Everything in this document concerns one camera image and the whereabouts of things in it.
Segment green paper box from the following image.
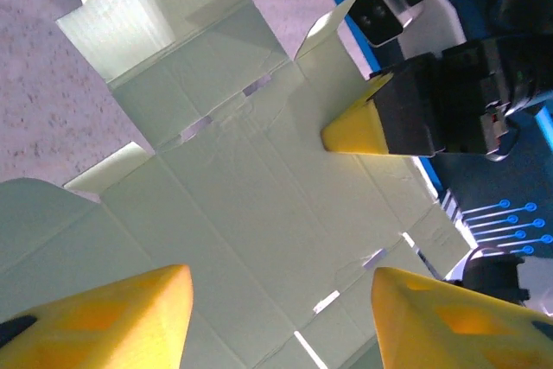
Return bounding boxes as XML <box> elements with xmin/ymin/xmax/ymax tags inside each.
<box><xmin>0</xmin><ymin>0</ymin><xmax>473</xmax><ymax>369</ymax></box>

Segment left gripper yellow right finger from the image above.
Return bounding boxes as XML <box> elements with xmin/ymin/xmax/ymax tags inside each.
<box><xmin>371</xmin><ymin>266</ymin><xmax>553</xmax><ymax>369</ymax></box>

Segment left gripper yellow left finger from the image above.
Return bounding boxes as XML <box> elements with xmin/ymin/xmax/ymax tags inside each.
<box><xmin>0</xmin><ymin>264</ymin><xmax>194</xmax><ymax>369</ymax></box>

